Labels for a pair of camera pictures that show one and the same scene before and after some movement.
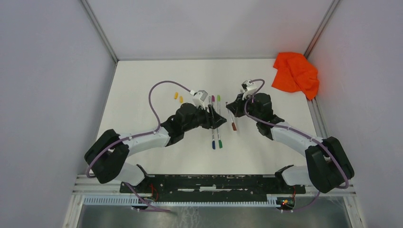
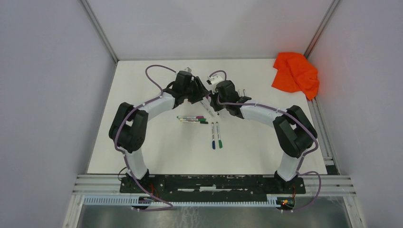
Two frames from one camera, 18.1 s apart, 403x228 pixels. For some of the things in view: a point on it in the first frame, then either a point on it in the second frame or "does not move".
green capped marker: x=220 y=141 does not move
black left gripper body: x=201 y=118 → x=193 y=93
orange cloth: x=295 y=73 does not move
